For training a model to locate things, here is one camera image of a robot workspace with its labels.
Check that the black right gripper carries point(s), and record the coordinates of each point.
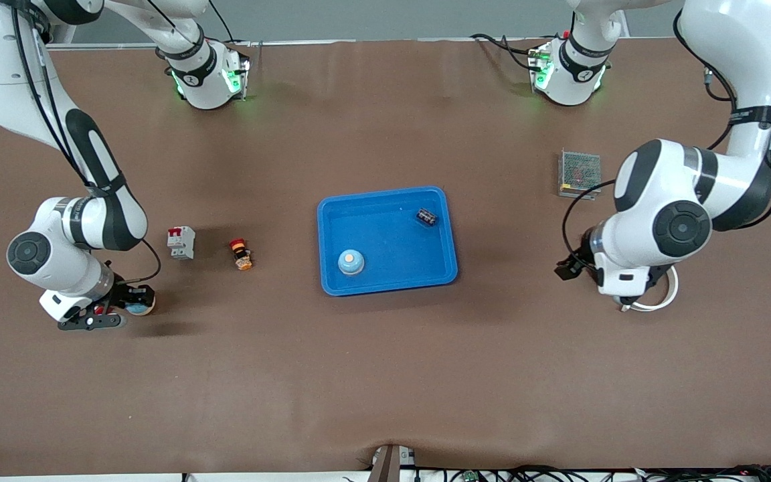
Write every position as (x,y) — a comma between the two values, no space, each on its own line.
(124,294)

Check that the blue service bell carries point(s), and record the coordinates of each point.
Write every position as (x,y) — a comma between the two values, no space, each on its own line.
(139,308)
(351,263)

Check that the black small connector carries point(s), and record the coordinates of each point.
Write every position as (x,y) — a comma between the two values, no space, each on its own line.
(427,217)

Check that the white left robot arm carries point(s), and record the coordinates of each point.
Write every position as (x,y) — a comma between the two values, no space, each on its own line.
(740,47)

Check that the blue plastic tray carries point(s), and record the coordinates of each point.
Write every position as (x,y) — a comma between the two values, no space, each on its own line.
(392,241)

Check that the white red circuit breaker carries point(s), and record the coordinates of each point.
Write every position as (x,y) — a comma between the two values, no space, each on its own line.
(181,244)

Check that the perforated metal power supply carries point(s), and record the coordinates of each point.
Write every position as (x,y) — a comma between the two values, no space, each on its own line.
(578,173)

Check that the brown table mat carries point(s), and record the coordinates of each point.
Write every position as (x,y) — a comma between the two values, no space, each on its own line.
(385,375)

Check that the white curved plastic bracket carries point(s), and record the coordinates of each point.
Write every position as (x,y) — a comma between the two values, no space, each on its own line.
(653,308)

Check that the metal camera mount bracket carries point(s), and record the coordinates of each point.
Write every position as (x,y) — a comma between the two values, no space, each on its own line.
(389,465)

